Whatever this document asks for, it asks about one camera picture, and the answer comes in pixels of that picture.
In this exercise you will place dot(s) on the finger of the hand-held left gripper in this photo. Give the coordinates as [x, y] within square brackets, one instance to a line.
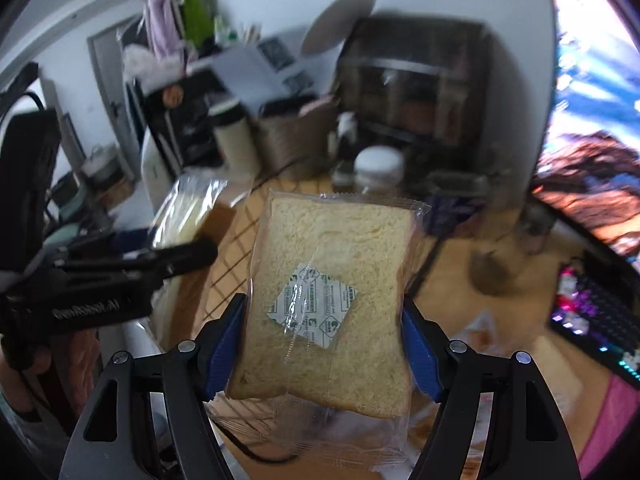
[185, 259]

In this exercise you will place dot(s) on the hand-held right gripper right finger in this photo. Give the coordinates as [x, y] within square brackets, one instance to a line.
[420, 355]

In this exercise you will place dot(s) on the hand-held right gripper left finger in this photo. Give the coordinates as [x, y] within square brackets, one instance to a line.
[225, 345]

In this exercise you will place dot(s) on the bread slice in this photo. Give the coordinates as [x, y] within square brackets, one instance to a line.
[184, 210]
[330, 240]

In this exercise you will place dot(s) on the clear glass cup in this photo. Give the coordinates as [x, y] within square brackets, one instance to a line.
[500, 265]

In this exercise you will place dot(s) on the beige tumbler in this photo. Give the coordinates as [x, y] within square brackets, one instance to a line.
[234, 140]

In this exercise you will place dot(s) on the black coffee machine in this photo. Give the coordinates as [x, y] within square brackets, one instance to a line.
[182, 120]

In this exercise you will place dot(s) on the blue printed box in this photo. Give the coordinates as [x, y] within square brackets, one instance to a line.
[452, 207]

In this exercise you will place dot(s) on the woven storage basket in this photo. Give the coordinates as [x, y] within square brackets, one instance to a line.
[295, 137]

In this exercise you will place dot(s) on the black backlit keyboard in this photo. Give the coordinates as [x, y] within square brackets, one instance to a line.
[600, 315]

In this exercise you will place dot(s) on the white lidded jar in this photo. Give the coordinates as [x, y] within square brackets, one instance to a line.
[377, 165]

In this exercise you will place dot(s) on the pink shirt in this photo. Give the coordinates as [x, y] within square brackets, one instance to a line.
[617, 425]

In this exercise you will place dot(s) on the dark toaster oven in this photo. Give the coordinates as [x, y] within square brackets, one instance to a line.
[415, 85]

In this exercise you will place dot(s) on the white round disc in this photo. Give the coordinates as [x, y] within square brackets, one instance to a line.
[340, 20]

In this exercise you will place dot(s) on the computer monitor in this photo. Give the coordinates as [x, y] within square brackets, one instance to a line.
[595, 110]

